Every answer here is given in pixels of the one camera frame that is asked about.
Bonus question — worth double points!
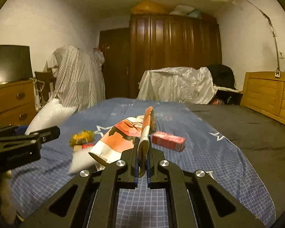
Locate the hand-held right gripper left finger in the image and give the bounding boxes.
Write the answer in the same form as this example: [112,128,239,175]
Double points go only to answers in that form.
[19,150,139,228]

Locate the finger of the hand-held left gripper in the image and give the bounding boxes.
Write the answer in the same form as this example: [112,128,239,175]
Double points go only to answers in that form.
[0,125,26,138]
[0,126,61,145]

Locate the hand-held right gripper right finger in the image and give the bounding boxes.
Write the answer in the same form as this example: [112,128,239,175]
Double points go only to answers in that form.
[146,150,266,228]

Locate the white plastic air pillow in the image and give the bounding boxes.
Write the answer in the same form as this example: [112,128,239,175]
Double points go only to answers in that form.
[25,98,77,136]

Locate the wooden dresser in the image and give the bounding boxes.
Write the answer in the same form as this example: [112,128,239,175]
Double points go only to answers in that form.
[0,79,36,129]

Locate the white cloth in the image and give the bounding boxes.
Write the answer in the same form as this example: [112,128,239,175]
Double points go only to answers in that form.
[0,170,16,222]

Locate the yellow snack packet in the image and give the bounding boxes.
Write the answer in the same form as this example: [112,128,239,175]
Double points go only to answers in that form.
[70,130,96,151]

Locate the pink carton box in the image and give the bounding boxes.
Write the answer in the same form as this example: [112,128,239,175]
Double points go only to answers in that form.
[152,131,186,152]

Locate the dark wooden chair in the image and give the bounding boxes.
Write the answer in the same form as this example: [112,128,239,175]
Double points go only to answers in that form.
[34,71,56,100]

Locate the blue checked star bedsheet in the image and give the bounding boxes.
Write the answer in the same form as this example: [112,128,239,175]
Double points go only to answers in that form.
[8,98,276,228]

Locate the grey striped cloth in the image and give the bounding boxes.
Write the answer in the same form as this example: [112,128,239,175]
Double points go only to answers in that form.
[46,45,106,111]

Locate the black flat screen monitor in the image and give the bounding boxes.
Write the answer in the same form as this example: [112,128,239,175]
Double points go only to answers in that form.
[0,45,31,86]

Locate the white crumpled sheet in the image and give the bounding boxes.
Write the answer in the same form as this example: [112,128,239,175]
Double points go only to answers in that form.
[137,66,219,104]

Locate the dark wooden door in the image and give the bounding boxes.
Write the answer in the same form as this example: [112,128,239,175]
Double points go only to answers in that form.
[98,28,131,99]

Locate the dark side table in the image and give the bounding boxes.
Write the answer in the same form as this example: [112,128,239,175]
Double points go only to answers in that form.
[214,88,243,105]

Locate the black bed sheet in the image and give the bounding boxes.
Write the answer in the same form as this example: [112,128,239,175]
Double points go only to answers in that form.
[185,103,285,219]

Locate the black clothes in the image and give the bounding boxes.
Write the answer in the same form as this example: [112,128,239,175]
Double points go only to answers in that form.
[205,64,235,89]

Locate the brown wooden wardrobe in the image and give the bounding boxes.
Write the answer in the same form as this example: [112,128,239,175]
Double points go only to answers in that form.
[129,14,222,99]

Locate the wooden headboard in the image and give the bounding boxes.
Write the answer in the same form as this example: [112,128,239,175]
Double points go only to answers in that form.
[240,71,285,131]

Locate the orange bag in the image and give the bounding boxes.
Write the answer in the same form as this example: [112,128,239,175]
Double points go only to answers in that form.
[131,0,168,15]

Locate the long thin pole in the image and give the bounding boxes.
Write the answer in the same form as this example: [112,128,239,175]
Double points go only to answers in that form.
[217,0,281,78]

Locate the white cables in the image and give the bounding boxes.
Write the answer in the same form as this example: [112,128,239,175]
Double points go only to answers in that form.
[33,77,44,111]

